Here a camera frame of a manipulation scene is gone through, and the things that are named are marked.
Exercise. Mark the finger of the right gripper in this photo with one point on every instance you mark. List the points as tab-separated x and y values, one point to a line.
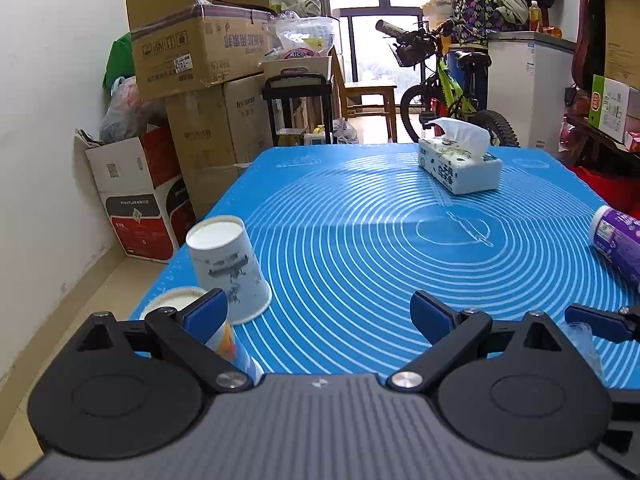
615	326

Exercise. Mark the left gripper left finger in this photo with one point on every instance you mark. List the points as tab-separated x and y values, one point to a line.
123	389

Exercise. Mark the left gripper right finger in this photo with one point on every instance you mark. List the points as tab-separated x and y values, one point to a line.
515	389

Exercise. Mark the clear plastic cup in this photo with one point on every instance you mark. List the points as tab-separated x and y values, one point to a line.
580	334

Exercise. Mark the purple white paper cup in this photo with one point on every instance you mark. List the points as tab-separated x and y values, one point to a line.
616	236

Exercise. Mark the yellow blue paper cup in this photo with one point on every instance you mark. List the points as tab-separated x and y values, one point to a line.
204	315

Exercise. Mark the white grey-print paper cup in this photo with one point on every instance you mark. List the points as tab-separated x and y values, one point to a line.
223	257

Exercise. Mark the dark wooden shelf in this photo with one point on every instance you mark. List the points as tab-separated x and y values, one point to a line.
595	150

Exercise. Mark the white red cardboard box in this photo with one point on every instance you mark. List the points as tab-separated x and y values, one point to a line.
142	190

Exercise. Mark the green white small box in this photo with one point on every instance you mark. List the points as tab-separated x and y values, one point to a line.
614	109

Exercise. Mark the blue silicone baking mat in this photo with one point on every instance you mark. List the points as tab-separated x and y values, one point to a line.
345	234

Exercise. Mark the white tissue box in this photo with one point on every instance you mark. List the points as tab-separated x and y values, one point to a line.
457	157

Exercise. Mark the white chest freezer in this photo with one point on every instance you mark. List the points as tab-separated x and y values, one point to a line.
527	79

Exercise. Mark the lower stacked cardboard box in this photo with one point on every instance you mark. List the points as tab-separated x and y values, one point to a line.
217	133

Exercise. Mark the green black bicycle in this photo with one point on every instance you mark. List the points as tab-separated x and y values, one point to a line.
441	95

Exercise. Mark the tall brown cardboard box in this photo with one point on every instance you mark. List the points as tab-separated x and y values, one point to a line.
622	41

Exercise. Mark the wooden chair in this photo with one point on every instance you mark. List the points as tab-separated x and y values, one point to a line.
350	95

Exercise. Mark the patterned dark bag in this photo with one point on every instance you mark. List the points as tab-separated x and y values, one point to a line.
474	20

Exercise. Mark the large open cardboard box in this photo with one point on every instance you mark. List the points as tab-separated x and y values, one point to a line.
189	45

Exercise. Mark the black utility cart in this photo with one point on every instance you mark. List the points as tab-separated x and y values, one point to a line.
293	90

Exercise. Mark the plastic bag by wall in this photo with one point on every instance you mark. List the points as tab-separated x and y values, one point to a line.
128	114

